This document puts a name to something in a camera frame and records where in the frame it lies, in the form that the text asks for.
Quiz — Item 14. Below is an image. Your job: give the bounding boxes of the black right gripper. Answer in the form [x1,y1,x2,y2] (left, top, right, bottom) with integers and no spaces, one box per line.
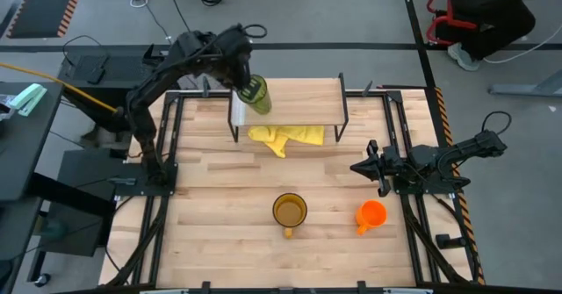
[349,139,407,197]

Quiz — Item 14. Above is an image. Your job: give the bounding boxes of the black cable loop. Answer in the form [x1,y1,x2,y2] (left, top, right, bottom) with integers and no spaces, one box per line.
[481,111,513,135]
[243,24,268,39]

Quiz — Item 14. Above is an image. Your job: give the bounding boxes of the black aluminium table frame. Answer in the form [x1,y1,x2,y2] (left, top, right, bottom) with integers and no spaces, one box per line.
[107,90,484,294]

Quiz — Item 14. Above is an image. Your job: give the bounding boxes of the grey table leg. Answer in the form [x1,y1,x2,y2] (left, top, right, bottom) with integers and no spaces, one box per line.
[489,68,562,97]

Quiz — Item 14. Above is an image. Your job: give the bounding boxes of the black clamp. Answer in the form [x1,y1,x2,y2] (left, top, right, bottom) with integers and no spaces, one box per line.
[436,233,466,250]

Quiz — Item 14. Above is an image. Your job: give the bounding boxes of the black equipment box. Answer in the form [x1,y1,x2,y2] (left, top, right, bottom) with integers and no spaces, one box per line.
[58,53,168,109]

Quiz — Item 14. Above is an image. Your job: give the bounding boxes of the red metal stool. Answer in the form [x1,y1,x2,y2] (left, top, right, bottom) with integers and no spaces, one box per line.
[425,0,479,47]

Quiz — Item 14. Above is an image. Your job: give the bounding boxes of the wooden shelf with black legs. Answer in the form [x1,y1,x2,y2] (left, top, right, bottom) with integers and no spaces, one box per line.
[227,72,350,144]

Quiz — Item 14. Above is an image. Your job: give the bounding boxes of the orange plastic mug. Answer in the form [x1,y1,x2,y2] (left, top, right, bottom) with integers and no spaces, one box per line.
[355,199,388,236]

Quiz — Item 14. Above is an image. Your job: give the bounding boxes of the mint green stapler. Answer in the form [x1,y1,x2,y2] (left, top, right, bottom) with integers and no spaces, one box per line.
[9,82,48,118]

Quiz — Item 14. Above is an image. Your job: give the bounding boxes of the black side desk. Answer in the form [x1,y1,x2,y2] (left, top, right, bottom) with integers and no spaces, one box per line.
[0,82,65,260]

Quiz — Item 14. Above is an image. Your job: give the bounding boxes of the person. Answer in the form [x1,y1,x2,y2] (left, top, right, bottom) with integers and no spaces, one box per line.
[447,0,537,72]

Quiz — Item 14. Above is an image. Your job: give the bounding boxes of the yellow cable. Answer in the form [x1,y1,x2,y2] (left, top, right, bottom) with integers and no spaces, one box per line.
[0,61,119,113]

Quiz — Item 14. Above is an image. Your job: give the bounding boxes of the yellow cloth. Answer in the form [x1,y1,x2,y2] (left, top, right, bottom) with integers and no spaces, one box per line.
[248,125,326,159]

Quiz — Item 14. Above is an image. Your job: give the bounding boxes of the black floor base plate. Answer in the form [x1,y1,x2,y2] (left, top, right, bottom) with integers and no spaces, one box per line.
[39,148,128,258]

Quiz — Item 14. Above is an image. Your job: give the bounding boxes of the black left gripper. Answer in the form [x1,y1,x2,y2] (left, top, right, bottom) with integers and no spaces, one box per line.
[213,24,265,103]

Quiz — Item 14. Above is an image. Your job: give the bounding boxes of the black mat with hazard stripes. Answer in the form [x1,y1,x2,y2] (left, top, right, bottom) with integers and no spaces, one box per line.
[6,0,87,39]

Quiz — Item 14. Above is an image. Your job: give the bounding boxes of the white floor cable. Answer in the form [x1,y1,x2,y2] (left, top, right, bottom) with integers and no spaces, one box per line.
[482,24,562,65]

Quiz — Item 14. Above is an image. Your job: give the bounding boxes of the green bottle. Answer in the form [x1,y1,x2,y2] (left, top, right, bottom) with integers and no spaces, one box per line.
[235,74,273,115]

